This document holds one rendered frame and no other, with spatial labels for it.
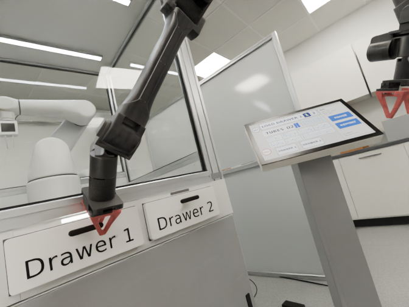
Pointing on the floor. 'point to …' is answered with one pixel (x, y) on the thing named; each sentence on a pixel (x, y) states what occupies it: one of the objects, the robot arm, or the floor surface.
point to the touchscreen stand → (335, 234)
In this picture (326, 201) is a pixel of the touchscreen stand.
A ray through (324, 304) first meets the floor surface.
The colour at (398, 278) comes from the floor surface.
